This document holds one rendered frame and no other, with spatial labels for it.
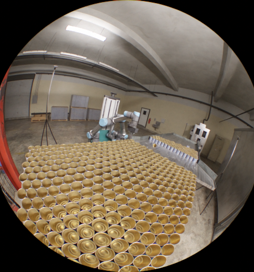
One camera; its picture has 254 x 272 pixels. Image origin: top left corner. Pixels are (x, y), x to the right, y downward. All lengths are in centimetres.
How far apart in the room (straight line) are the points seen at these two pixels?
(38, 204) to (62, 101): 859
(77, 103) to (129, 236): 736
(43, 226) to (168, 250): 56
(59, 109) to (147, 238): 729
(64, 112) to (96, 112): 288
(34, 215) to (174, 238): 68
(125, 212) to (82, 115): 740
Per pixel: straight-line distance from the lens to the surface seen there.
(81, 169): 64
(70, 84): 899
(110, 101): 179
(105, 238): 49
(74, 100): 728
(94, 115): 791
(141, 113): 929
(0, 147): 90
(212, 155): 757
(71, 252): 50
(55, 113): 724
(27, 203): 60
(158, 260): 55
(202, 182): 128
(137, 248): 52
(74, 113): 738
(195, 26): 365
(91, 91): 940
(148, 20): 370
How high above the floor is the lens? 159
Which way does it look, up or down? 17 degrees down
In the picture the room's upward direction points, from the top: 13 degrees clockwise
